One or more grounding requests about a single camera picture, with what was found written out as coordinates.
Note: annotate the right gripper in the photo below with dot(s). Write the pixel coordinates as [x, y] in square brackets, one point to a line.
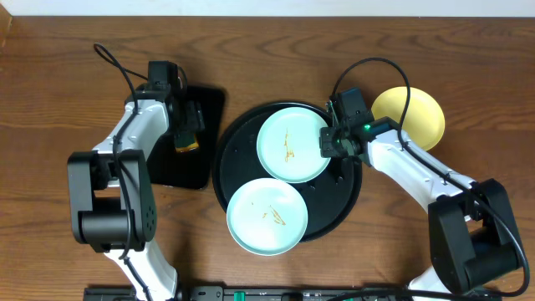
[327, 150]

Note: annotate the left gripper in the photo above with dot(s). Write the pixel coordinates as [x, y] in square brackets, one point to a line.
[189, 126]

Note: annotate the green and yellow sponge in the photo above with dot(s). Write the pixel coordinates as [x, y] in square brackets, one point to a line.
[185, 142]

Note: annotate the light blue plate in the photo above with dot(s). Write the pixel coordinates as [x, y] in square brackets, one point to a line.
[288, 145]
[267, 217]

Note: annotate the yellow plate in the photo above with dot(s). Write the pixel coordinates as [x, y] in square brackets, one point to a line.
[424, 120]

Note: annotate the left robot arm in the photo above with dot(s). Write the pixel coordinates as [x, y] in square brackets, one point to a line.
[112, 203]

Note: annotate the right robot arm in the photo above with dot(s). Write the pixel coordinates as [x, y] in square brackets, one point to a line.
[472, 229]

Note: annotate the black rectangular tray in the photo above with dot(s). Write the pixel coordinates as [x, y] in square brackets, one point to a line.
[192, 169]

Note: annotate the black round tray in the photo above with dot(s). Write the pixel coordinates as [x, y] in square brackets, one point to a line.
[329, 197]

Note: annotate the light blue plate front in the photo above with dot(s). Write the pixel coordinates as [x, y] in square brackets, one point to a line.
[267, 217]

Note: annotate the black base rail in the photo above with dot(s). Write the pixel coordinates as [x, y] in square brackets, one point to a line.
[216, 293]

